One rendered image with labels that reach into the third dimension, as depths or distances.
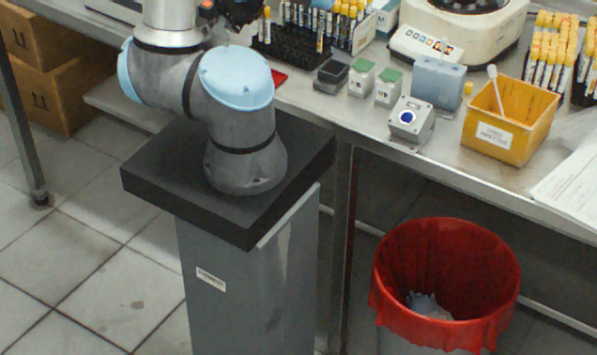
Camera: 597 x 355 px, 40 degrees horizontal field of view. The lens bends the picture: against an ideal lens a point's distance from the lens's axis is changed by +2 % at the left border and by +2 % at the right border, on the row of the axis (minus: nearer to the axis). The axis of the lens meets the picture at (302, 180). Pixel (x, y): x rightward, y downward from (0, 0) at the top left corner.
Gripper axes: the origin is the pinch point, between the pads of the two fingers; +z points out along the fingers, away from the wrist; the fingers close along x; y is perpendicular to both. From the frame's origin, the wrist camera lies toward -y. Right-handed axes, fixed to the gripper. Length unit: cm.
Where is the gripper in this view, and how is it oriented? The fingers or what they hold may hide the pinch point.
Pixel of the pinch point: (210, 28)
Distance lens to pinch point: 187.5
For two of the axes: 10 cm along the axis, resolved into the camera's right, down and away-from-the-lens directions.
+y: 7.2, 6.9, -0.1
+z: -4.3, 4.5, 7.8
